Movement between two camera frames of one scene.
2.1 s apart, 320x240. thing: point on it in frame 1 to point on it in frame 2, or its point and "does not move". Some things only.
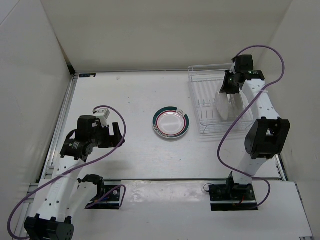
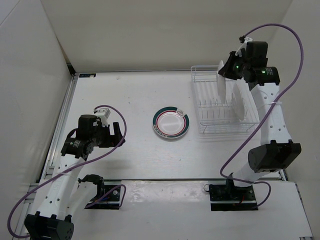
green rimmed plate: [222, 102] to [221, 85]
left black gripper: [112, 141] does not move
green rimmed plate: [171, 122] does not move
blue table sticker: [87, 75] does not move
